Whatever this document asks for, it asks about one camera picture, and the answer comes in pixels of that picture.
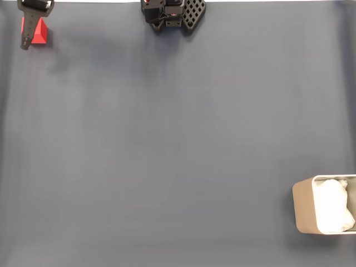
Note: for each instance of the beige rectangular box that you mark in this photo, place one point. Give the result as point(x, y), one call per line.
point(303, 205)

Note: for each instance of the red cube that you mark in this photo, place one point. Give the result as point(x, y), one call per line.
point(41, 33)

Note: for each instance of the grey table mat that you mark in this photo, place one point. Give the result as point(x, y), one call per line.
point(167, 167)

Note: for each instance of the white crumpled cloth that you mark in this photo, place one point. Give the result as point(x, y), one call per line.
point(333, 205)

